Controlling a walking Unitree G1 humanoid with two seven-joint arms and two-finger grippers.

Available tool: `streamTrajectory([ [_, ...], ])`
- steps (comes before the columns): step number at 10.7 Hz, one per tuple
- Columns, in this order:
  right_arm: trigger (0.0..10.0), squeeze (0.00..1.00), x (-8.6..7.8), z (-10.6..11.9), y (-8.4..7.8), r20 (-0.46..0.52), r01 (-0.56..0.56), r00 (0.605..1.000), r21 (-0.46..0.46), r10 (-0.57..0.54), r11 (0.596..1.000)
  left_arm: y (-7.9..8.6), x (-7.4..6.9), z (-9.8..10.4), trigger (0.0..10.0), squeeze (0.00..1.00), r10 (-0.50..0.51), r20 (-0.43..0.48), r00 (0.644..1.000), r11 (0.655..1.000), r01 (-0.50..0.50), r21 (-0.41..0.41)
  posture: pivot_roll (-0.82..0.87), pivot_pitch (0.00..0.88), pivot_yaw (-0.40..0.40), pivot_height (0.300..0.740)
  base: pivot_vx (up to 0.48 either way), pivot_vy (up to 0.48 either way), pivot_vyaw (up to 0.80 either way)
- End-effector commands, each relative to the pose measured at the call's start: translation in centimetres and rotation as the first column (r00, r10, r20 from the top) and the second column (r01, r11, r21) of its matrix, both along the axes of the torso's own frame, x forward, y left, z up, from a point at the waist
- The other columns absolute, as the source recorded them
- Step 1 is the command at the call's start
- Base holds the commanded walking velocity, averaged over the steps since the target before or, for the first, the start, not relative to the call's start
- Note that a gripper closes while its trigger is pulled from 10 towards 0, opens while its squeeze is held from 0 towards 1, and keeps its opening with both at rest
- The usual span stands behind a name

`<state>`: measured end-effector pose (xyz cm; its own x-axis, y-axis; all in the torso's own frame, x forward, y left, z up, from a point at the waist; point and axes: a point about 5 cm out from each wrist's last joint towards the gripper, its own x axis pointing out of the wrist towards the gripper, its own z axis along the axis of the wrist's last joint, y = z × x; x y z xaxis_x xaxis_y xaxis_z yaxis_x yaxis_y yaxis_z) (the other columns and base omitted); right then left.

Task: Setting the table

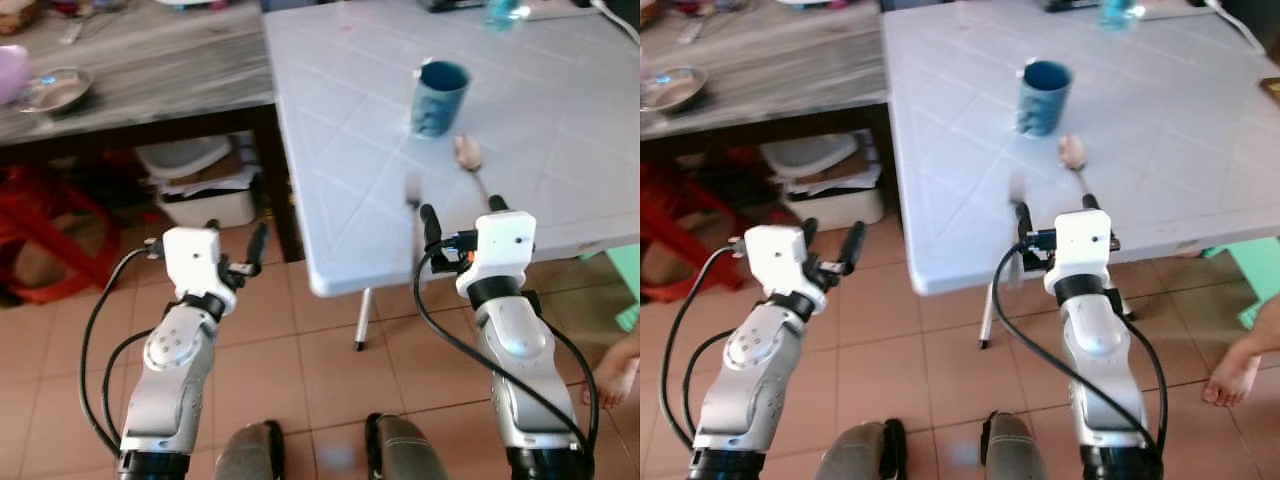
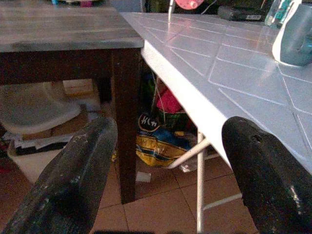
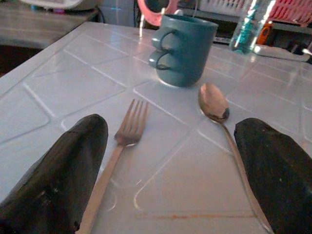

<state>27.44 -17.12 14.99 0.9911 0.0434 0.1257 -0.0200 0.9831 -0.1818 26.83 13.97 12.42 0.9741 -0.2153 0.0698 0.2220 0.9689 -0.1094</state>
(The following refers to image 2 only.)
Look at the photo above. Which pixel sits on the yellow and blue bag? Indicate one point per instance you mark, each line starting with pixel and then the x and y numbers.
pixel 158 143

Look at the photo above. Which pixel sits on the pink cloth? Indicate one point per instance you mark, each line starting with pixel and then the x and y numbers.
pixel 169 101

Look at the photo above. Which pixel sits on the stack of papers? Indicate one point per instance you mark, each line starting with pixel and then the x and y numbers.
pixel 36 143

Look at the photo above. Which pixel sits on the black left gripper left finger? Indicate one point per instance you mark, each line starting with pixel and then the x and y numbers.
pixel 68 180

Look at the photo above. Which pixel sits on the clear plastic bottle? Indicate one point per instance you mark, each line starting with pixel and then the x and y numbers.
pixel 276 13

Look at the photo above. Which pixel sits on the pink round container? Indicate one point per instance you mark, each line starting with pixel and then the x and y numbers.
pixel 188 3

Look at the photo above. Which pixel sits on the white plastic chair seat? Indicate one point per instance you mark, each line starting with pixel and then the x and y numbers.
pixel 34 107

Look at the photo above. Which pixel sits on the black flat device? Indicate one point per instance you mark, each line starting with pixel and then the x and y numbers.
pixel 241 13

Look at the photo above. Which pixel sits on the white folding table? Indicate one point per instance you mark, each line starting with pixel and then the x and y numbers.
pixel 219 68

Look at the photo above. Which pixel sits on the dark wooden table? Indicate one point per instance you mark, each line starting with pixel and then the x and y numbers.
pixel 73 36

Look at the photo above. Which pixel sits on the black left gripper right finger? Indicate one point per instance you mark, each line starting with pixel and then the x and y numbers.
pixel 265 175

